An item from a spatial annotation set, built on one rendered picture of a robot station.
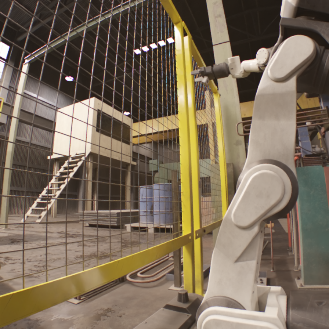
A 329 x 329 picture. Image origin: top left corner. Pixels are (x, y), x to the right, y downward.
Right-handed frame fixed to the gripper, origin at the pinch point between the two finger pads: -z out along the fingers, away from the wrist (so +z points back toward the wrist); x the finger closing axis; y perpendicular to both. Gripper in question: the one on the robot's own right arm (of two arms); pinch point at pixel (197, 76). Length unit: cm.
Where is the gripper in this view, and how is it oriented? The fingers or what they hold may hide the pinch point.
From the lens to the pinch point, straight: 139.2
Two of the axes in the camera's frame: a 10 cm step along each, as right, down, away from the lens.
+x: 4.1, 1.9, 8.9
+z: 9.1, -1.1, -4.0
